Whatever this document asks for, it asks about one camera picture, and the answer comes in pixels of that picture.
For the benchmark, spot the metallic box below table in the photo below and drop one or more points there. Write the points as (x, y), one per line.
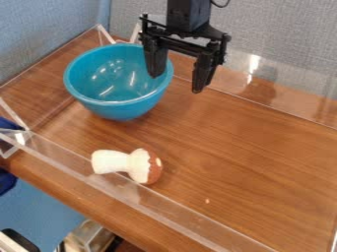
(87, 238)

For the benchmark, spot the clear acrylic tray wall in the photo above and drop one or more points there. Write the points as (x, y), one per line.
(249, 178)

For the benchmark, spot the blue bowl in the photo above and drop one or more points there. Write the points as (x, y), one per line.
(107, 80)

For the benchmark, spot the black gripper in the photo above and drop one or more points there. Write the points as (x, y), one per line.
(204, 43)

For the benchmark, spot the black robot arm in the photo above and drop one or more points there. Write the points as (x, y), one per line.
(187, 14)

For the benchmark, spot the black white object below table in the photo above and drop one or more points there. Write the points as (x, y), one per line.
(13, 242)

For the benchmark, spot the white brown toy mushroom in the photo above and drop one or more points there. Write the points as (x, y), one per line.
(140, 164)

